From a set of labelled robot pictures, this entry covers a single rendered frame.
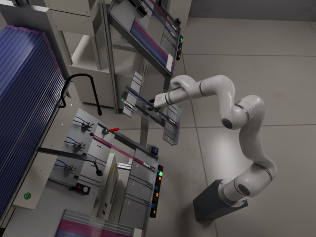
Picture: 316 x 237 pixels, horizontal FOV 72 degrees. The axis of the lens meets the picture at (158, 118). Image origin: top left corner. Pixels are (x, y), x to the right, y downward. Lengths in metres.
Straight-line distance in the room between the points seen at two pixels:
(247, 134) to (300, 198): 1.71
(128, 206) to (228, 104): 0.78
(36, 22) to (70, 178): 0.63
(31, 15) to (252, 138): 0.98
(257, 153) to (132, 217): 0.76
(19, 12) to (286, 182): 2.56
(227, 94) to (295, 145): 2.04
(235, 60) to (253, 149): 2.46
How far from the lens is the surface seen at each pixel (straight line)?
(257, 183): 1.21
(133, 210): 1.36
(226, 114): 0.98
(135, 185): 1.37
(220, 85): 1.03
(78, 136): 1.11
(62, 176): 1.05
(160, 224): 2.16
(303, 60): 4.05
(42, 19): 0.85
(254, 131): 1.09
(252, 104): 1.04
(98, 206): 1.56
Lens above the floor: 2.14
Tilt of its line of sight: 58 degrees down
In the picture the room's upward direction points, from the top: 10 degrees clockwise
